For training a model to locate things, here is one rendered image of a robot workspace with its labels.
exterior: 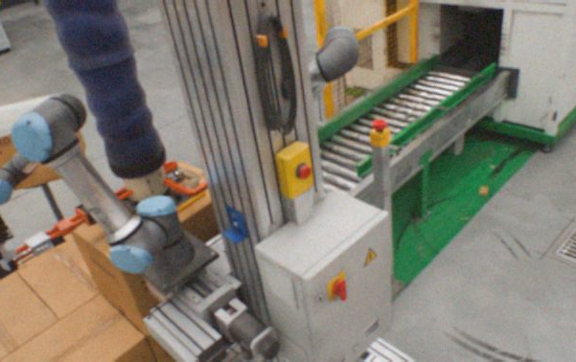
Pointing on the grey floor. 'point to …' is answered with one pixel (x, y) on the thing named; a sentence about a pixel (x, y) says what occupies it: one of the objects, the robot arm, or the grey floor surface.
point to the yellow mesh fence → (365, 36)
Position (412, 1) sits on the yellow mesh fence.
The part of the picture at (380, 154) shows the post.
